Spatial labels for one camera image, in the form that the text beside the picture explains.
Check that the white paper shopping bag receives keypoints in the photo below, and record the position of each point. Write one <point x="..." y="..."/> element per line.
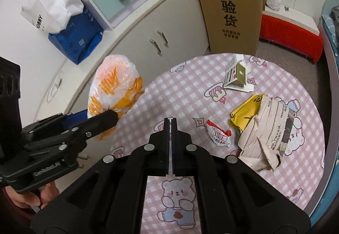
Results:
<point x="51" y="16"/>

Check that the yellow snack bag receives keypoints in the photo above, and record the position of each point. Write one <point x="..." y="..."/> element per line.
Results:
<point x="241" y="116"/>

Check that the orange white plastic bag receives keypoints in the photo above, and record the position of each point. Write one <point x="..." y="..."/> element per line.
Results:
<point x="116" y="86"/>

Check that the blue paper bag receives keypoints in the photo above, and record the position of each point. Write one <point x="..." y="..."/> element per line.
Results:
<point x="80" y="38"/>

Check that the white curved base cabinet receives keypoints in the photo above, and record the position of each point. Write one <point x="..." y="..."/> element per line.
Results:
<point x="158" y="37"/>

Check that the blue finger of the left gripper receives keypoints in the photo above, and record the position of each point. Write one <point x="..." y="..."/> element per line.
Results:
<point x="73" y="119"/>

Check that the newspaper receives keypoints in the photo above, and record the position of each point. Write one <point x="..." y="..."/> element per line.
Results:
<point x="266" y="136"/>

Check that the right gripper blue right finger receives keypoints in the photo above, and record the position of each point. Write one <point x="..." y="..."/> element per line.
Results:
<point x="175" y="140"/>

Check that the red covered low bench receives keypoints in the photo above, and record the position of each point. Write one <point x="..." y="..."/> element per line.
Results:
<point x="292" y="34"/>

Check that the red white sauce packet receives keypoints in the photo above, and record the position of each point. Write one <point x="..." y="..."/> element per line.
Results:
<point x="219" y="136"/>

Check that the large brown cardboard box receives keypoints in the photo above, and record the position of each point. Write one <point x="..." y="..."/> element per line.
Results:
<point x="233" y="26"/>

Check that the pink checkered tablecloth table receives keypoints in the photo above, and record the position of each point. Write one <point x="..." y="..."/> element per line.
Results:
<point x="200" y="82"/>

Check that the left hand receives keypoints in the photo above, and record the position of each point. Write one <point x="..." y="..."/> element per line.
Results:
<point x="47" y="195"/>

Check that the gold white box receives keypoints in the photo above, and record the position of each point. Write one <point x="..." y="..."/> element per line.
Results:
<point x="236" y="74"/>

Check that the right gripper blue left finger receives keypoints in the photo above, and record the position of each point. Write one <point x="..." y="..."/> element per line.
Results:
<point x="166" y="135"/>

